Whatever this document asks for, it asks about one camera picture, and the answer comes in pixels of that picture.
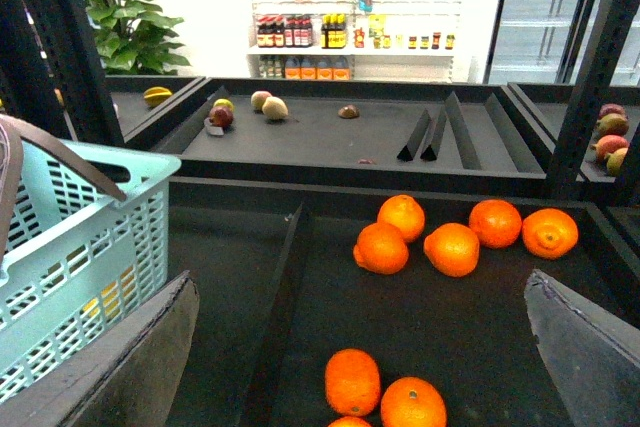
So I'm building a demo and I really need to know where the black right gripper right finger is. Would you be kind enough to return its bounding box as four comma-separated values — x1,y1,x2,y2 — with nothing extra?
524,269,639,426

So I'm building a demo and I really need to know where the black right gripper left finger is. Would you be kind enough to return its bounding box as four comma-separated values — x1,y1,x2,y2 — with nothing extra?
1,272,199,426

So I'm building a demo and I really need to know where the long yellow mango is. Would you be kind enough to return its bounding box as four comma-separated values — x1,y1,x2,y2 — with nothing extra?
82,266,135,321

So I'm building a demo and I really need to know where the light blue plastic basket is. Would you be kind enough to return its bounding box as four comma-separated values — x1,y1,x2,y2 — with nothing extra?
1,141,181,401

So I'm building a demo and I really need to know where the brown basket handle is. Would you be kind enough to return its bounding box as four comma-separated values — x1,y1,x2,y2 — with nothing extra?
1,114,127,257

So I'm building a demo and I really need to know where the red green mango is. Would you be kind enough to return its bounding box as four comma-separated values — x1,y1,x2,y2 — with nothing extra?
590,134,629,163

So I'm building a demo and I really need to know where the orange fruit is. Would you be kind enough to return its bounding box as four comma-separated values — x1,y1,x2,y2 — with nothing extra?
423,223,480,278
352,222,409,275
468,199,522,249
380,377,448,427
521,208,579,260
324,348,382,417
377,194,426,244

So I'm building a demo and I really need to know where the black wooden orange tray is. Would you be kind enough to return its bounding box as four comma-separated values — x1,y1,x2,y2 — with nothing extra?
169,178,639,426

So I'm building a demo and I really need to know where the black far display tray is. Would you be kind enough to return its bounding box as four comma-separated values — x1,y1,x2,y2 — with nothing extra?
116,78,552,197

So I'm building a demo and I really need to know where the dark red fruit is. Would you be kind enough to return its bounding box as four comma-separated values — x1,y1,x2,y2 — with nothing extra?
208,106,234,129

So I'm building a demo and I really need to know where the black triangular divider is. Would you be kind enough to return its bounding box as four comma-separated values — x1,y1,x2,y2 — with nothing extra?
397,109,431,162

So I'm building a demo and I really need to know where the yellow star fruit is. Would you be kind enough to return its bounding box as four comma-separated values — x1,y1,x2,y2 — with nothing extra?
143,86,173,108

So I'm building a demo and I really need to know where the pale pear fruit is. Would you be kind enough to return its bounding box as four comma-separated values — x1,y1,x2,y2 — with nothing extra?
262,96,289,121

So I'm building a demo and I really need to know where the green potted plant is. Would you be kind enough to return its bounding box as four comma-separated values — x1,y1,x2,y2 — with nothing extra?
84,0,190,75

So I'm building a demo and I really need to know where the brown fruit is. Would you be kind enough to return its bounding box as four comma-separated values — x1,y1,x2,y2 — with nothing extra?
338,104,360,119

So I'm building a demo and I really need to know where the white grocery shelf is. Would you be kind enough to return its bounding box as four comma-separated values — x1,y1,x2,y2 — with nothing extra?
248,0,465,83

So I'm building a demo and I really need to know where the black metal rack post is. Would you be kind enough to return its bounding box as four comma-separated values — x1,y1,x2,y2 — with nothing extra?
544,0,639,200

